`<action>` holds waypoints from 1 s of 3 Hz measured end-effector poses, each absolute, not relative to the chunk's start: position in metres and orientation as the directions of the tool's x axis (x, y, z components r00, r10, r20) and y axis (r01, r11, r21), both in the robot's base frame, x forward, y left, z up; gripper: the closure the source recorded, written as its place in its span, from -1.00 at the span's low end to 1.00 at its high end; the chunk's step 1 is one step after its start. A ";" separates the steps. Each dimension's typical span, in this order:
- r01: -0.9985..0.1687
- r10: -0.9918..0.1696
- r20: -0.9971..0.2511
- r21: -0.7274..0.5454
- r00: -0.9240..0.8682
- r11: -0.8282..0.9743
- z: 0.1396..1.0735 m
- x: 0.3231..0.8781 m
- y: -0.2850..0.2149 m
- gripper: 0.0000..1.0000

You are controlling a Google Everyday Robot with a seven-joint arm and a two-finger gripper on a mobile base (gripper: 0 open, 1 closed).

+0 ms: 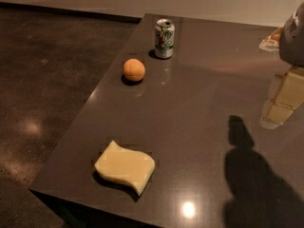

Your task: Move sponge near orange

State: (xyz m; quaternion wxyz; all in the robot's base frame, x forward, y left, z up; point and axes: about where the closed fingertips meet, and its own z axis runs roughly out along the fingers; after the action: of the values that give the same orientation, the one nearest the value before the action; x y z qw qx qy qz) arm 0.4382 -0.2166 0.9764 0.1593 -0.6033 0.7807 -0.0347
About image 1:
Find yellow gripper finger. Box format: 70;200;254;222
275;67;304;109

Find yellow wavy sponge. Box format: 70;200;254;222
94;141;155;196

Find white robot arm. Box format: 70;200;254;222
275;3;304;109

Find snack bag at table edge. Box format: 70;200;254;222
259;27;283;51

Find green white soda can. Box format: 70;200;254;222
155;18;175;59

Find orange fruit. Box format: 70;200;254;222
123;59;145;82

